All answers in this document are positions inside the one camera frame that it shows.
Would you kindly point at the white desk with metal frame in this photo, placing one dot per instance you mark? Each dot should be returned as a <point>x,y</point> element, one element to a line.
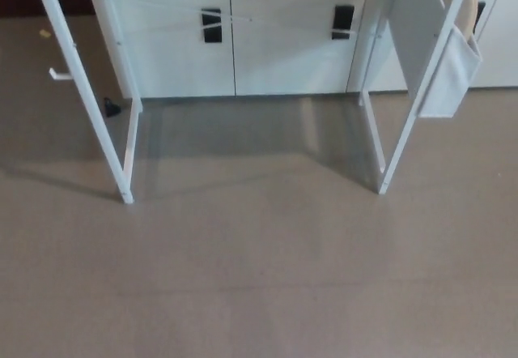
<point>81,74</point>

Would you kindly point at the white fabric hanging pouch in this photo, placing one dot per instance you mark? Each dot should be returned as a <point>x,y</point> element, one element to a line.
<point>445,82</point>

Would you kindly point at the yellow paper scrap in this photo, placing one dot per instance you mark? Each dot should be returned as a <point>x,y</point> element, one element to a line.
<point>44,32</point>

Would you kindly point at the white cabinet with doors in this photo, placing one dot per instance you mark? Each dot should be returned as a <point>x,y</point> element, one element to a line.
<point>283,62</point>

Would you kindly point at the black floor door stop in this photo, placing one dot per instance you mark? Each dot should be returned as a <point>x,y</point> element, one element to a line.
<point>111,109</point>

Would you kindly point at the beige object in pouch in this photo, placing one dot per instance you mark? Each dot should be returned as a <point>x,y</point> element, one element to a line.
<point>467,14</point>

